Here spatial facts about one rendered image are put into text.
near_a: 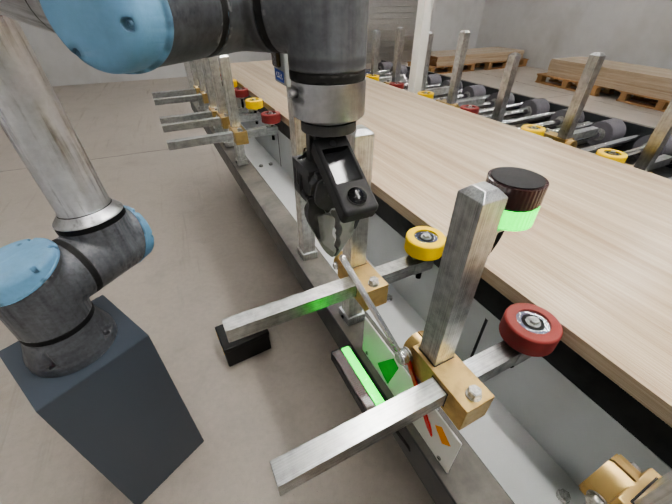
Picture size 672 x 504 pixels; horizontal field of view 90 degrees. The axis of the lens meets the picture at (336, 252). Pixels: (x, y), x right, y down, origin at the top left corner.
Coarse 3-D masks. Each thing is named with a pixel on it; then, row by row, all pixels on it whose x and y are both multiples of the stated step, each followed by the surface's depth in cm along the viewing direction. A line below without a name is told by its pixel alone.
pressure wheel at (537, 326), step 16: (512, 304) 53; (528, 304) 53; (512, 320) 50; (528, 320) 51; (544, 320) 51; (512, 336) 50; (528, 336) 48; (544, 336) 48; (560, 336) 48; (528, 352) 49; (544, 352) 49
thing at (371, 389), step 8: (344, 352) 70; (352, 352) 70; (352, 360) 69; (360, 368) 67; (360, 376) 66; (368, 376) 66; (368, 384) 64; (368, 392) 63; (376, 392) 63; (376, 400) 62
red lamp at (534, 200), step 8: (488, 176) 36; (496, 184) 35; (504, 192) 34; (512, 192) 34; (520, 192) 33; (528, 192) 33; (536, 192) 33; (544, 192) 34; (512, 200) 34; (520, 200) 34; (528, 200) 34; (536, 200) 34; (512, 208) 35; (520, 208) 34; (528, 208) 34; (536, 208) 35
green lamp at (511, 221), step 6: (504, 210) 35; (534, 210) 35; (504, 216) 35; (510, 216) 35; (516, 216) 35; (522, 216) 35; (528, 216) 35; (534, 216) 36; (504, 222) 36; (510, 222) 36; (516, 222) 35; (522, 222) 35; (528, 222) 36; (498, 228) 36; (504, 228) 36; (510, 228) 36; (516, 228) 36; (522, 228) 36; (528, 228) 36
